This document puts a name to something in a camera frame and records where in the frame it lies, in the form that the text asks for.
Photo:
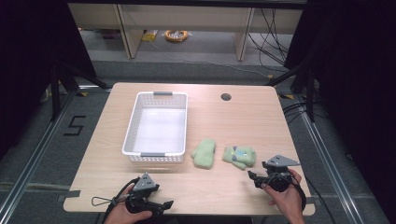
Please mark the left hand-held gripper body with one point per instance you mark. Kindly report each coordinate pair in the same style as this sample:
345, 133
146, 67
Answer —
141, 199

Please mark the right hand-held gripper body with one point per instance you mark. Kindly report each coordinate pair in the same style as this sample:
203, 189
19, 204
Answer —
278, 174

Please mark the green frog plush toy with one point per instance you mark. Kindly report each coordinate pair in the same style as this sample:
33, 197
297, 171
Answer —
241, 157

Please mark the white perforated plastic basket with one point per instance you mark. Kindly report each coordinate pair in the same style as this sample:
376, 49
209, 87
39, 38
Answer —
155, 130

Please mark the person's left hand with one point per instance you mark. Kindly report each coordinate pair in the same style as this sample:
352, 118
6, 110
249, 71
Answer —
120, 216

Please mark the person's right hand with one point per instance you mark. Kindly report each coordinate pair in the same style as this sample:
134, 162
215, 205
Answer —
286, 202

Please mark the grey tape piece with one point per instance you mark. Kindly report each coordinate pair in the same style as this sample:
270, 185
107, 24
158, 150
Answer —
308, 200
73, 194

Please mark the yellow black tape piece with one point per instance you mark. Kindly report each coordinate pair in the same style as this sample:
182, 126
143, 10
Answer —
82, 94
286, 96

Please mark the black metal stand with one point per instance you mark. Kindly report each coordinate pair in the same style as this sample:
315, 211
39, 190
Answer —
310, 96
55, 96

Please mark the black curtain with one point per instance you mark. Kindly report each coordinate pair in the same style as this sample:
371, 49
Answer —
28, 62
358, 93

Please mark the yellow packet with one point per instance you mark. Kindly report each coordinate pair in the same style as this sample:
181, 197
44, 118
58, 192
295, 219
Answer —
150, 36

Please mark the aluminium floor rail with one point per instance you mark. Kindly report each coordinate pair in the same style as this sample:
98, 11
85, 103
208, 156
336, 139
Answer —
34, 158
327, 161

